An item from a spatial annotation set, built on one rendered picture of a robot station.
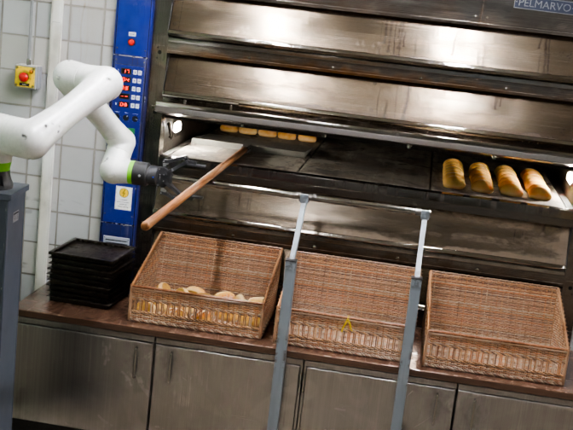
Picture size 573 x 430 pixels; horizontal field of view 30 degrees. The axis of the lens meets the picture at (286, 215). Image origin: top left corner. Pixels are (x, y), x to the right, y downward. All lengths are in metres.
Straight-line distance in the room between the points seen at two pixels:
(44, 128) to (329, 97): 1.44
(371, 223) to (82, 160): 1.31
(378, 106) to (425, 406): 1.26
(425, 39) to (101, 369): 1.89
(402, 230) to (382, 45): 0.79
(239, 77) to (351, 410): 1.48
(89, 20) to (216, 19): 0.56
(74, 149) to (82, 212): 0.29
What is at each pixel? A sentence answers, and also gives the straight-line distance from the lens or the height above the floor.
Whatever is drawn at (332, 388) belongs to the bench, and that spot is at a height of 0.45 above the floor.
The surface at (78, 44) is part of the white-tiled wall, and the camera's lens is 4.78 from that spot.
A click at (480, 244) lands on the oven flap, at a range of 4.62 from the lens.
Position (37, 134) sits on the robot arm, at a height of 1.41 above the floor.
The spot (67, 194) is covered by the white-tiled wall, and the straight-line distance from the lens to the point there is 4.88.
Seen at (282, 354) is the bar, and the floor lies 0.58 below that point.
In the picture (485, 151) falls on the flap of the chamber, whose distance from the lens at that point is 4.41.
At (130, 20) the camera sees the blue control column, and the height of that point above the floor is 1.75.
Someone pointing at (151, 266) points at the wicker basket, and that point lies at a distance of 4.64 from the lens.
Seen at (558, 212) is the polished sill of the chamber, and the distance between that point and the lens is 4.63.
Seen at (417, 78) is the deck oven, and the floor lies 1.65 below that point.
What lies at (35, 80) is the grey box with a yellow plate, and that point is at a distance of 4.79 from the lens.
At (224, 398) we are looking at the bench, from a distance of 4.35.
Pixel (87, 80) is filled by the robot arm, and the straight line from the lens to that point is 3.80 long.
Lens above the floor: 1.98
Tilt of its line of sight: 12 degrees down
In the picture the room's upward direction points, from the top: 6 degrees clockwise
